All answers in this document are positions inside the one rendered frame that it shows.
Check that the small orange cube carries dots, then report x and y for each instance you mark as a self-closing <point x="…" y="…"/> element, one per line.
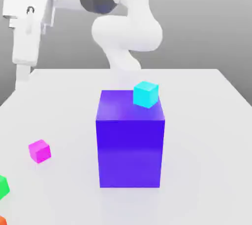
<point x="2" y="221"/>

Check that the small magenta cube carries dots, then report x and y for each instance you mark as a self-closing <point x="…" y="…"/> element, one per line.
<point x="40" y="151"/>

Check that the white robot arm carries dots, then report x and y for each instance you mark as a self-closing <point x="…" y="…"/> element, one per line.
<point x="130" y="32"/>

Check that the large purple box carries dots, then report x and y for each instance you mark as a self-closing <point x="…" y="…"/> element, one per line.
<point x="130" y="150"/>

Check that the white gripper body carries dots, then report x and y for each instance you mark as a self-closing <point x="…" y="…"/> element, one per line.
<point x="26" y="48"/>

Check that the small green cube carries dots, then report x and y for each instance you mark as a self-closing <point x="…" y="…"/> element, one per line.
<point x="3" y="187"/>

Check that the small cyan cube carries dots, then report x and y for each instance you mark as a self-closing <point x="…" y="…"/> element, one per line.
<point x="144" y="96"/>

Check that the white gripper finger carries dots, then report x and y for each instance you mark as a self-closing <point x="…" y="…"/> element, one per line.
<point x="22" y="73"/>

